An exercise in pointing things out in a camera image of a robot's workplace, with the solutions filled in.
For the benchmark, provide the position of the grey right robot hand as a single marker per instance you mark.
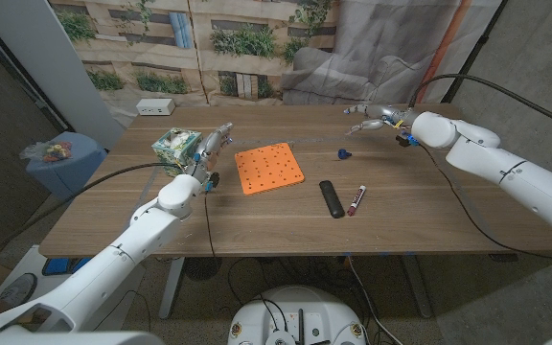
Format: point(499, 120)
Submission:
point(391, 115)

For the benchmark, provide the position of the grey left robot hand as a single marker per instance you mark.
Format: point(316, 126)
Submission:
point(206, 153)

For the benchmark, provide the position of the blue peg toy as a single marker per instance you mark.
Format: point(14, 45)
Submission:
point(342, 154)

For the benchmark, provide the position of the orange peg board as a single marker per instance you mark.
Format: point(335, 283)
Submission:
point(269, 167)

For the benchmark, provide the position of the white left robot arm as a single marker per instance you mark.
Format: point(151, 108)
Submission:
point(127, 244)

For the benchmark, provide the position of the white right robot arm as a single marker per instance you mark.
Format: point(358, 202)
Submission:
point(520, 177)

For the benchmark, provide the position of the floral tissue box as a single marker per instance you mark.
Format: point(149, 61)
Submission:
point(173, 146)

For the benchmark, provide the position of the red marker white cap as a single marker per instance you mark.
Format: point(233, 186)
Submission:
point(356, 200)

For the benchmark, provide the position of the black TV remote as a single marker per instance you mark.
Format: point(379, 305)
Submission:
point(331, 199)

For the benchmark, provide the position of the white power strip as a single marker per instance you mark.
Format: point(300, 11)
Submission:
point(155, 107)

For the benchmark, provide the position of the black backdrop stand pole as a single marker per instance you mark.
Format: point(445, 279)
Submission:
point(472, 52)

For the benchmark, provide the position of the round black floor fan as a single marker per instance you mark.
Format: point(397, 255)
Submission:
point(201, 268)

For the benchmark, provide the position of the printed fabric backdrop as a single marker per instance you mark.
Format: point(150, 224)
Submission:
point(257, 48)

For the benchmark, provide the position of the blue round stool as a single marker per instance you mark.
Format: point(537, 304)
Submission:
point(70, 172)

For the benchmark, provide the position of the grey table leg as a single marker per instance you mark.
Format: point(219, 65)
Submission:
point(170, 287)
point(417, 287)

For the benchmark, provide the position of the plastic bag colourful toys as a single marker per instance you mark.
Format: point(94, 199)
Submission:
point(51, 151)

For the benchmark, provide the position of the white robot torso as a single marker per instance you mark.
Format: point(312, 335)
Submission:
point(300, 306)

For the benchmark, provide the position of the white robot head rim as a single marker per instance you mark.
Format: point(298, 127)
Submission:
point(65, 339)

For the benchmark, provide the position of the white wall panel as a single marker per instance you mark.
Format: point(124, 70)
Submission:
point(41, 48)

